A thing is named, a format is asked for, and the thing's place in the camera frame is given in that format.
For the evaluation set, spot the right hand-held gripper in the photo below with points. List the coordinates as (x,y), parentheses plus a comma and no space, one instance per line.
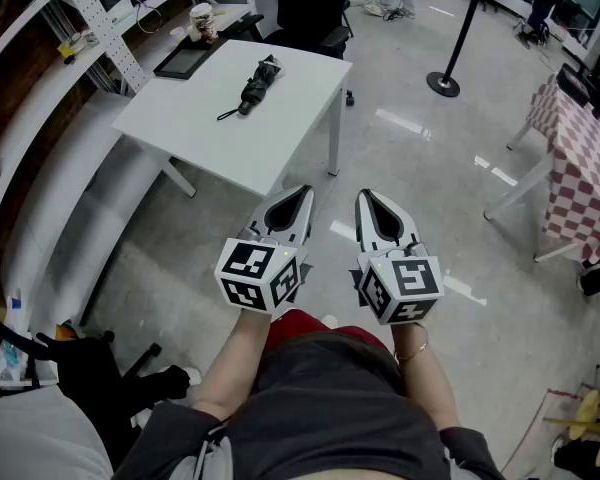
(405,288)

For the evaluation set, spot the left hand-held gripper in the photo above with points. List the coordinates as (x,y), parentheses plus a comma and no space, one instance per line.
(252,275)

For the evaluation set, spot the black umbrella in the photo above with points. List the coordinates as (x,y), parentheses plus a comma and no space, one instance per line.
(260,80)

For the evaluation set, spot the person's right forearm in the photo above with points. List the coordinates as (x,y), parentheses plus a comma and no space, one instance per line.
(430,383)

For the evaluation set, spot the person's left forearm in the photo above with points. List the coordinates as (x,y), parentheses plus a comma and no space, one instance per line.
(235,363)

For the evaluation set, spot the white table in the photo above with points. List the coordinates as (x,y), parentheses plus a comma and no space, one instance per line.
(230,138)

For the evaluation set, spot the person's red trousers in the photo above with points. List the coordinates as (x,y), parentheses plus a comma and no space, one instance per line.
(300,325)

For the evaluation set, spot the person's white shoe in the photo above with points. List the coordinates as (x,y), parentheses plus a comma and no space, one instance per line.
(330,321)

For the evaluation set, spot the white-legged covered table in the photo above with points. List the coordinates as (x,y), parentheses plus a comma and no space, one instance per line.
(520,188)

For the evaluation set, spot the black shallow tray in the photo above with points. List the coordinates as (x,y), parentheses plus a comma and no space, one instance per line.
(185,60)

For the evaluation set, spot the person's dark grey shirt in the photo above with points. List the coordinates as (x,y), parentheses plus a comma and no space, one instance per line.
(330,418)

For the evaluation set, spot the red white checkered tablecloth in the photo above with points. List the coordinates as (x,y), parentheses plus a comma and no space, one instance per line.
(580,178)

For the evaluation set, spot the black coat stand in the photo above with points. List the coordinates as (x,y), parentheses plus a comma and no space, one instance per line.
(455,38)

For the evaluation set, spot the patterned paper cup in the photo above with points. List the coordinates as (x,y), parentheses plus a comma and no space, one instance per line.
(203,23)

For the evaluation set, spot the small white cup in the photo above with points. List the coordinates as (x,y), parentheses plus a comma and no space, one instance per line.
(178,33)

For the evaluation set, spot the black mesh office chair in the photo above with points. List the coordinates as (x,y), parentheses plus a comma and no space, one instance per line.
(310,3)

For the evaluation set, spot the black swivel chair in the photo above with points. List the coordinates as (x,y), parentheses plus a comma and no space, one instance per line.
(95,368)

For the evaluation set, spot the black flat box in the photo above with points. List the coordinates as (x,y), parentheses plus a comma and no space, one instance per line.
(575,83)

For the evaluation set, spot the orange object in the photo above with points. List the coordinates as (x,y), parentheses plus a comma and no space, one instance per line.
(66,331)

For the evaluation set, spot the white metal shelving unit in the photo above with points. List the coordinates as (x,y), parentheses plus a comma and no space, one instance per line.
(105,33)

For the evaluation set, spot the yellow clear packet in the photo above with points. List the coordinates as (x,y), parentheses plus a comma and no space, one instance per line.
(75,47)

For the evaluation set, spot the pale wooden stand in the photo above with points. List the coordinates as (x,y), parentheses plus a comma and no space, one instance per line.
(590,413)

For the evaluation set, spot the clear plastic bag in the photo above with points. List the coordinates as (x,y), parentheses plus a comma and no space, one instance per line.
(5,353)

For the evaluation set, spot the grey cloth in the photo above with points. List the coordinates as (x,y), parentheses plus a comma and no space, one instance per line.
(35,438)

